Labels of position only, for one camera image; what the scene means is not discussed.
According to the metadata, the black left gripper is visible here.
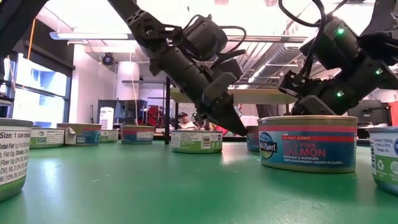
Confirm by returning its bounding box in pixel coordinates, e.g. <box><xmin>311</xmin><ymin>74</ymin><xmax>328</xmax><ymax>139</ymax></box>
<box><xmin>178</xmin><ymin>60</ymin><xmax>248</xmax><ymax>137</ymax></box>

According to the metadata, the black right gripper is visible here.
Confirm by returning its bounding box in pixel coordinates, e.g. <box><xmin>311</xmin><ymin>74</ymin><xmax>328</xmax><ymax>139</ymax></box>
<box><xmin>290</xmin><ymin>74</ymin><xmax>383</xmax><ymax>116</ymax></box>

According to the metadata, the green label tuna can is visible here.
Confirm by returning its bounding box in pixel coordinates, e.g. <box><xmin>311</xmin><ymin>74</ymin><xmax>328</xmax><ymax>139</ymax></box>
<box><xmin>170</xmin><ymin>129</ymin><xmax>224</xmax><ymax>154</ymax></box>
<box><xmin>29</xmin><ymin>127</ymin><xmax>65</xmax><ymax>149</ymax></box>
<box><xmin>368</xmin><ymin>126</ymin><xmax>398</xmax><ymax>197</ymax></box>
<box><xmin>99</xmin><ymin>129</ymin><xmax>120</xmax><ymax>144</ymax></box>
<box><xmin>0</xmin><ymin>118</ymin><xmax>34</xmax><ymax>203</ymax></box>

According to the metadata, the wooden shelf with black legs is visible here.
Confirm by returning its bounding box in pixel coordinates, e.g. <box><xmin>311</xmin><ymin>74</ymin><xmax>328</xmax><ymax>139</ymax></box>
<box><xmin>164</xmin><ymin>77</ymin><xmax>299</xmax><ymax>146</ymax></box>

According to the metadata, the white cloth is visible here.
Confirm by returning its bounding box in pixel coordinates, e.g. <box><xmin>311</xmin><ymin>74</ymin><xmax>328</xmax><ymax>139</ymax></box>
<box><xmin>241</xmin><ymin>104</ymin><xmax>261</xmax><ymax>127</ymax></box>

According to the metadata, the person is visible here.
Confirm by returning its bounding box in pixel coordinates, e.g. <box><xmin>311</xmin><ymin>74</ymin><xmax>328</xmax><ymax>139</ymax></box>
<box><xmin>178</xmin><ymin>111</ymin><xmax>197</xmax><ymax>130</ymax></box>

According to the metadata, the dark cloth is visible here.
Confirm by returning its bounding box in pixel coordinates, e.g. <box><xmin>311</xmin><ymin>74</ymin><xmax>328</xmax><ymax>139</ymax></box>
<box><xmin>256</xmin><ymin>104</ymin><xmax>280</xmax><ymax>118</ymax></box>

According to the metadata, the black monitor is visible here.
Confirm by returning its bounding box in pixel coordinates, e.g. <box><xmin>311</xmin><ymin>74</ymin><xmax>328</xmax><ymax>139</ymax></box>
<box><xmin>347</xmin><ymin>99</ymin><xmax>391</xmax><ymax>126</ymax></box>

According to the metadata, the red equipment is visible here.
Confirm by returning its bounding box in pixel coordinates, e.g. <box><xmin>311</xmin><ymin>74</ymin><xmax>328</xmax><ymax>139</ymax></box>
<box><xmin>146</xmin><ymin>105</ymin><xmax>165</xmax><ymax>127</ymax></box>

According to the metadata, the red panel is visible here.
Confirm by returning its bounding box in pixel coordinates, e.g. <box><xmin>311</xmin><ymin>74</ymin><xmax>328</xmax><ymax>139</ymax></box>
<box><xmin>388</xmin><ymin>101</ymin><xmax>398</xmax><ymax>127</ymax></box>

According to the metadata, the dark blue cabinet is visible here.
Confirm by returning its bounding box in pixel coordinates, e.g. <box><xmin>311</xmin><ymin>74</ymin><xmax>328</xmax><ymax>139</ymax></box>
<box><xmin>97</xmin><ymin>99</ymin><xmax>149</xmax><ymax>127</ymax></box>

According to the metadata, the white air purifier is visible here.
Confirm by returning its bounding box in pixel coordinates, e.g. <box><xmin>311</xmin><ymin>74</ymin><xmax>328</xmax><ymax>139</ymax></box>
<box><xmin>98</xmin><ymin>106</ymin><xmax>115</xmax><ymax>131</ymax></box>

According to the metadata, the black ceiling spotlight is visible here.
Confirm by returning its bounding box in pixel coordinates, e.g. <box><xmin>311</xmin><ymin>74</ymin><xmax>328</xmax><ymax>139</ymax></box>
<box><xmin>101</xmin><ymin>52</ymin><xmax>116</xmax><ymax>66</ymax></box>

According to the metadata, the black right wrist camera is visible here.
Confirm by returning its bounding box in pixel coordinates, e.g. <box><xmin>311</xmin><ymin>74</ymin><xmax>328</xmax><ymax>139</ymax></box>
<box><xmin>278</xmin><ymin>70</ymin><xmax>315</xmax><ymax>98</ymax></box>

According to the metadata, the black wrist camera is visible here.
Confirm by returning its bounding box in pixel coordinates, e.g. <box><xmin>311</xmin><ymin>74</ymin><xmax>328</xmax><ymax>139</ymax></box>
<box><xmin>278</xmin><ymin>70</ymin><xmax>315</xmax><ymax>98</ymax></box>
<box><xmin>213</xmin><ymin>58</ymin><xmax>244</xmax><ymax>80</ymax></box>

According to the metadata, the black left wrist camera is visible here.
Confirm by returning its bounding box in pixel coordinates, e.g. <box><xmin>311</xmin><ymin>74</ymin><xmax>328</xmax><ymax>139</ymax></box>
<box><xmin>213</xmin><ymin>58</ymin><xmax>244</xmax><ymax>80</ymax></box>

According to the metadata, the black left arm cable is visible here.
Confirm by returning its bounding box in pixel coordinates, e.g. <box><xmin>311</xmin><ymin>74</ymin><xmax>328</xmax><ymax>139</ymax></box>
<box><xmin>186</xmin><ymin>14</ymin><xmax>248</xmax><ymax>57</ymax></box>

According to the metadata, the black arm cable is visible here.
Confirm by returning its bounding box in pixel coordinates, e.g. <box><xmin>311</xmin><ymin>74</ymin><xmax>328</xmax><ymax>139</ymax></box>
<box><xmin>186</xmin><ymin>14</ymin><xmax>248</xmax><ymax>57</ymax></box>
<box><xmin>277</xmin><ymin>0</ymin><xmax>328</xmax><ymax>77</ymax></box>

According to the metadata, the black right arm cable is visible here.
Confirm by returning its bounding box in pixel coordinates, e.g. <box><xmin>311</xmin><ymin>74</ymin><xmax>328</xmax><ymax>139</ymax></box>
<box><xmin>277</xmin><ymin>0</ymin><xmax>328</xmax><ymax>77</ymax></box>

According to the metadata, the window with black frame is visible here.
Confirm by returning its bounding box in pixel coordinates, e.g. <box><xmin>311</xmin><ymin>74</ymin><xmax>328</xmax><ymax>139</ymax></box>
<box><xmin>0</xmin><ymin>52</ymin><xmax>74</xmax><ymax>128</ymax></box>

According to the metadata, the orange hanging cable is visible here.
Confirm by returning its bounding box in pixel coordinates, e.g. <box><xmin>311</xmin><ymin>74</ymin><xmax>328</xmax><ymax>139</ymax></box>
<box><xmin>27</xmin><ymin>18</ymin><xmax>37</xmax><ymax>60</ymax></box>

